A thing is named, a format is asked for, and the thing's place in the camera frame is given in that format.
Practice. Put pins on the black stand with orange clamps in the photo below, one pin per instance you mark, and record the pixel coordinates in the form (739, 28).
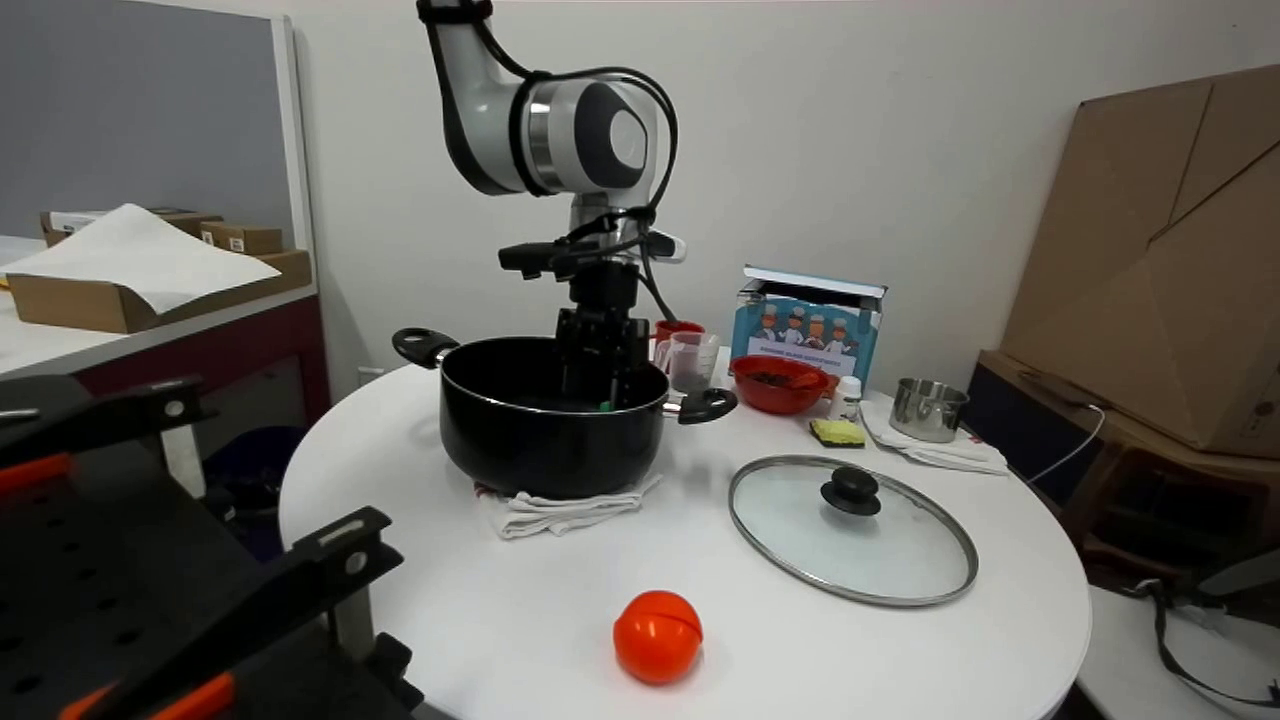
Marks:
(122, 587)

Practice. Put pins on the small cardboard box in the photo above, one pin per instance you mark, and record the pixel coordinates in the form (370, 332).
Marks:
(246, 239)

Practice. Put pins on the glass pot lid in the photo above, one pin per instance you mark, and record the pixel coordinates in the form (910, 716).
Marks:
(883, 544)

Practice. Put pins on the grey partition panel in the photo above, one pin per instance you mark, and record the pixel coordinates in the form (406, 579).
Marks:
(134, 105)

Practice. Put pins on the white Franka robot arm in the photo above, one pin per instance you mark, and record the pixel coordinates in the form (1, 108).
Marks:
(560, 132)

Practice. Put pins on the large cardboard box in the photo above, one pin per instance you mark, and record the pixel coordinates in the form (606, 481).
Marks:
(1163, 282)

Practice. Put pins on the yellow green sponge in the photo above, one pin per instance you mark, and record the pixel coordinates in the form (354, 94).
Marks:
(839, 433)

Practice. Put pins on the plain white cloth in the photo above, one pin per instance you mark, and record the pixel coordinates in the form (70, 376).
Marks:
(955, 458)

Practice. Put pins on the small clear bottle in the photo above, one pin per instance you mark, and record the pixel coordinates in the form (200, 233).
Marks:
(848, 399)

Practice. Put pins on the dark wooden crate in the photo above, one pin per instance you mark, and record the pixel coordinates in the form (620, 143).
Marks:
(1181, 515)

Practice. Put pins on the black cooking pot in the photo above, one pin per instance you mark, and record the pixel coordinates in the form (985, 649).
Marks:
(533, 446)

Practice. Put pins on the orange toy tomato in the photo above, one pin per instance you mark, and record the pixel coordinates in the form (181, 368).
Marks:
(657, 640)

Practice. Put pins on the red brown desk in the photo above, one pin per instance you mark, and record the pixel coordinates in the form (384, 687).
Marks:
(200, 348)

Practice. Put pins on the red plastic bowl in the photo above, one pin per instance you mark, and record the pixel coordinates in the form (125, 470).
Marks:
(786, 384)

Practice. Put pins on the clear measuring cup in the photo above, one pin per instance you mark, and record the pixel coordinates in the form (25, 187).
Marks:
(695, 362)

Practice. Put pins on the dark blue bin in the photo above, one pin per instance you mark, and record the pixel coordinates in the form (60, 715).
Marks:
(246, 472)

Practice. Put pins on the blue printed carton box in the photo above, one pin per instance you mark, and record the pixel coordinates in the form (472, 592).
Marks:
(806, 325)

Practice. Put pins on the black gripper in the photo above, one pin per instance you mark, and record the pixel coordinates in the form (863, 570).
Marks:
(603, 332)

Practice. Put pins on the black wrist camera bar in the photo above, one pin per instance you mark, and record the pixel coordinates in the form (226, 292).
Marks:
(560, 252)

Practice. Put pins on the flat cardboard tray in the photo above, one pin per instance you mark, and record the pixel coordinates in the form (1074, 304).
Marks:
(95, 304)

